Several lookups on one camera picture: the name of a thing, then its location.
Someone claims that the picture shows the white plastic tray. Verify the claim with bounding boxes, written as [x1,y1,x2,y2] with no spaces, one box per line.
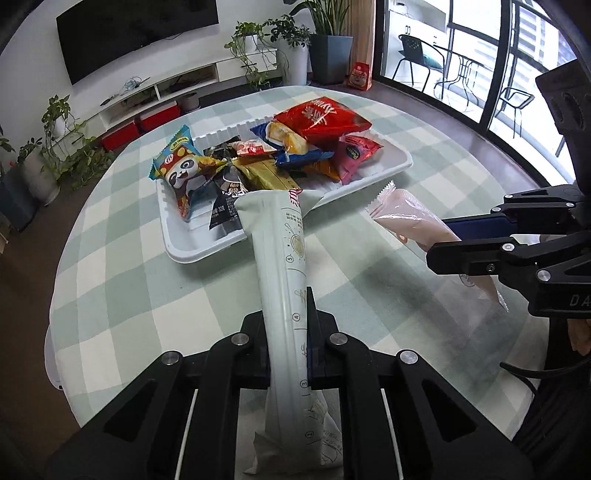
[157,124,413,265]

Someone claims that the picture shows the blue panda snack packet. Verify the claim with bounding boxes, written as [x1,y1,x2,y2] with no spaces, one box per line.
[148,126,227,222]

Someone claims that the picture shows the black balcony table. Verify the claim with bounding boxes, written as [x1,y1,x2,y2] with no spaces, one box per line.
[434,48,485,112]

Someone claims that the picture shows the white balcony cabinets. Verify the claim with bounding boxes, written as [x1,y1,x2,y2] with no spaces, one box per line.
[388,0,448,35]

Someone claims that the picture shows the small red white snack packet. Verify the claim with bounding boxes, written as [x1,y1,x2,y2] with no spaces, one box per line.
[229,140,278,158]

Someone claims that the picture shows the black chair with teal cushion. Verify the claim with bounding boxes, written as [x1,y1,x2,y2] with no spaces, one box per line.
[392,34,446,86]

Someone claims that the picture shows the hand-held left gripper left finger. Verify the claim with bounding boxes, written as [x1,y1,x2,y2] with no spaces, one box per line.
[46,311,271,480]

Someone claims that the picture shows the large red snack packet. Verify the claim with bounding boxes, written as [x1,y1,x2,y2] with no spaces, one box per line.
[274,97,373,148]

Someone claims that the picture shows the red storage box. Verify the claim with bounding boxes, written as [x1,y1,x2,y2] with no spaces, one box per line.
[100,122,140,152]
[140,104,181,133]

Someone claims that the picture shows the black balcony chair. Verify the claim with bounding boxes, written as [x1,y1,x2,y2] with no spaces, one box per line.
[496,88,535,139]

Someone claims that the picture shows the pothos plant in white pot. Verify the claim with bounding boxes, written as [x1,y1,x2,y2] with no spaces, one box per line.
[41,95,88,153]

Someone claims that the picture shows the hanging vine plant white pot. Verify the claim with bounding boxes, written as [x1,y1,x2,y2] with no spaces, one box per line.
[225,21,278,90]

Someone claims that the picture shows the white television cabinet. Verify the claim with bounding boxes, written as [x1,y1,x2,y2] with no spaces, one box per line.
[85,48,278,134]

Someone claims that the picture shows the black cable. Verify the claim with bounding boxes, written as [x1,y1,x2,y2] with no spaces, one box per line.
[500,362,546,393]

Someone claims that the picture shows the leafy tree in blue pot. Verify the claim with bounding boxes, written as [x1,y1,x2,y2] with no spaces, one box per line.
[0,124,40,232]

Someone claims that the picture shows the broad-leaf plant grey pot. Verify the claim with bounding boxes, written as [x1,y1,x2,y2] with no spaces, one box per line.
[288,0,365,85]

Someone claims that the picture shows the pale pink snack packet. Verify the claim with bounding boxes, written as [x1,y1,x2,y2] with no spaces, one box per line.
[366,181,509,311]

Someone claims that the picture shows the black framed glass sliding door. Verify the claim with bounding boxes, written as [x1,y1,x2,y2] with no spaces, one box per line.
[374,0,591,185]

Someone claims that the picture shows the bushy plant tall white pot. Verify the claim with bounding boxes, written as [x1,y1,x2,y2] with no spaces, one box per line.
[265,14,312,87]

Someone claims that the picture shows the red gift bag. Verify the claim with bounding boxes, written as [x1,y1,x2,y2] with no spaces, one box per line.
[346,62,373,90]

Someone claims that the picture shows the person's right hand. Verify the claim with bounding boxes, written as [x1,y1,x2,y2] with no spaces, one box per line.
[567,318,591,357]

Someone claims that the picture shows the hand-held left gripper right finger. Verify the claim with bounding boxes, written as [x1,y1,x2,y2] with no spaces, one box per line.
[305,286,522,480]

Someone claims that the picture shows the orange snack packet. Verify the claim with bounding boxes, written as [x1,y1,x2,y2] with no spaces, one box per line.
[300,159,342,183]

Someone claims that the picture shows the blue red-label snack packet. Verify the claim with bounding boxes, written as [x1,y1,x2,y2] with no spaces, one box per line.
[250,121,334,168]

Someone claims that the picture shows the gold foil snack packet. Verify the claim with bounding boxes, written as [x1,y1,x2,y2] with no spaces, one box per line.
[231,158,301,192]

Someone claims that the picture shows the person's right forearm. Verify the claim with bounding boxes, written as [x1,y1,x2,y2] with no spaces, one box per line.
[512,355,591,462]

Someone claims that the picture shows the black wall television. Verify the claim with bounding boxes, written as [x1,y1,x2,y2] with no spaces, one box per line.
[56,0,220,85]

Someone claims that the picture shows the black snack packet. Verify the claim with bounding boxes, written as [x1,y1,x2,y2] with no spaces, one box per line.
[203,143,252,230]

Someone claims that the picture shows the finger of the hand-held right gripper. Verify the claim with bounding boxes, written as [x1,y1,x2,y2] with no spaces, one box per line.
[426,228,591,287]
[443,185,588,241]

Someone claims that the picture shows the plant in ribbed white pot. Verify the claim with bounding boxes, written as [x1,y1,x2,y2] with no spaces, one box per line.
[16,138,61,204]

